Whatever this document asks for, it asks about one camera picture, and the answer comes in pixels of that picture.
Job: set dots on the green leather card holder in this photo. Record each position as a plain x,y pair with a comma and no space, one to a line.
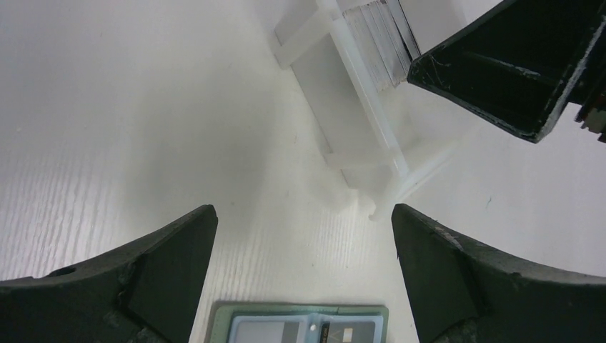
315,314

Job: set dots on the black credit card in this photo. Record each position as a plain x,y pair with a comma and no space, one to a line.
347,332

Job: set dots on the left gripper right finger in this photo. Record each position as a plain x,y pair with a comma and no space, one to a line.
462,290

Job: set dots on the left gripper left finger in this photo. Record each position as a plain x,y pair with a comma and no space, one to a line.
147,290

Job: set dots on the stack of credit cards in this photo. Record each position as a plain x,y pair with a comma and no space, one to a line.
385,39

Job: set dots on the silver VIP credit card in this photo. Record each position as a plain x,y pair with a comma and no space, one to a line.
267,329

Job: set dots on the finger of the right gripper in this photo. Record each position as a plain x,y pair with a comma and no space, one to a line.
590,95
518,64

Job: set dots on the clear plastic card box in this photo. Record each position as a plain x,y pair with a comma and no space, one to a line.
388,143

